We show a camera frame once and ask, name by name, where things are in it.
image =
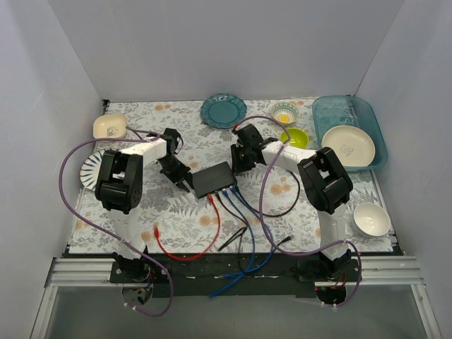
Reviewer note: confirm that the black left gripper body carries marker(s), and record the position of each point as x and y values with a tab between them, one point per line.
177	173

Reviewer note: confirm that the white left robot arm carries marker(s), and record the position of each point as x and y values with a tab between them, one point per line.
119	184

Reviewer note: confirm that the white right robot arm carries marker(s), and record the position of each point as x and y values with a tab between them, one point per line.
326	183

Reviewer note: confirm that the patterned small bowl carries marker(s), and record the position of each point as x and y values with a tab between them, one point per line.
285	112

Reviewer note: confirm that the teal plastic tray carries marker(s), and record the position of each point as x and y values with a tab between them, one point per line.
337	110

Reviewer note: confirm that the blue striped white plate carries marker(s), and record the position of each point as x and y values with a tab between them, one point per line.
90	170

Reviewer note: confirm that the white bowl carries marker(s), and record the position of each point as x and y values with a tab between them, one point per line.
371	220

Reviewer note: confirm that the aluminium frame rail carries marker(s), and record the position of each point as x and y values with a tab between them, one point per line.
86	298

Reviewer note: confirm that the lime green bowl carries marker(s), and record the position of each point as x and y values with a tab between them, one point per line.
298	138

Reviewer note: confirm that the cream round plate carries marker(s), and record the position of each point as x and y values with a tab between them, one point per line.
353	146

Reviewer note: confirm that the cream square bowl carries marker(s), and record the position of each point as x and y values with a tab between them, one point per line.
110	126

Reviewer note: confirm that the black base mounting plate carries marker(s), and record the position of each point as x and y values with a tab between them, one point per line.
229	273

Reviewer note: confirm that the black network switch box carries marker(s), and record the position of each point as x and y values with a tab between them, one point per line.
212	179

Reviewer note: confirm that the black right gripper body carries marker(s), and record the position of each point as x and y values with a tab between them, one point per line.
238	161

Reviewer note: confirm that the teal scalloped plate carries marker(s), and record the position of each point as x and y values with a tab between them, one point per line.
223	111

